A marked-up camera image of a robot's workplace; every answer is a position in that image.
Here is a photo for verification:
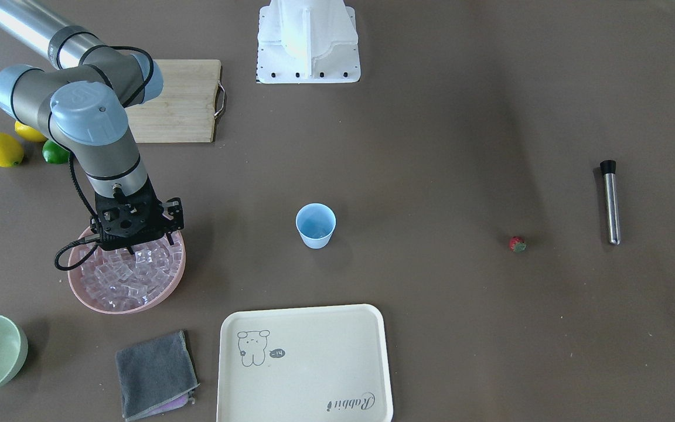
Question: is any red strawberry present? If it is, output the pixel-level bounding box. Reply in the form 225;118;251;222
509;236;527;253

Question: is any pink bowl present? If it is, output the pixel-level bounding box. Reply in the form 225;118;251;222
68;226;186;315

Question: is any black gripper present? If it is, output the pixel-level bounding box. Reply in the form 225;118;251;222
90;178;185;256

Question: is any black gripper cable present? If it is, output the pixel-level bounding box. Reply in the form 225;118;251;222
54;46;155;271

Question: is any green lime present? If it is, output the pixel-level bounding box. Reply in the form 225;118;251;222
41;139;70;165

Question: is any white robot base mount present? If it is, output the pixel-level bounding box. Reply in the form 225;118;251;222
255;1;362;84

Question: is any steel muddler black tip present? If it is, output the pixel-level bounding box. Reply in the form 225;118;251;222
600;159;622;245

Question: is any pink cloth under grey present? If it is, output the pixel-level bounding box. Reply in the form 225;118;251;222
148;391;195;416

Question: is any whole yellow lemon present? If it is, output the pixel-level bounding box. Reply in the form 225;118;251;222
14;120;47;142
0;132;26;168

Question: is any cream rabbit tray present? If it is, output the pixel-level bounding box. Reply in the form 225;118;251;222
216;304;394;421

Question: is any clear ice cubes pile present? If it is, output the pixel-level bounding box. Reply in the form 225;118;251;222
79;237;183;310

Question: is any grey folded cloth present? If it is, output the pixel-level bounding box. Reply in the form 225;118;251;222
115;329;199;421

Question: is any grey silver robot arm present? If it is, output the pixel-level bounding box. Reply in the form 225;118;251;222
0;1;184;250

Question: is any light blue plastic cup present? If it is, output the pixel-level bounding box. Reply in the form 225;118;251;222
295;203;336;249

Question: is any bamboo cutting board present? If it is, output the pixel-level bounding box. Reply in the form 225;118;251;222
127;59;226;144

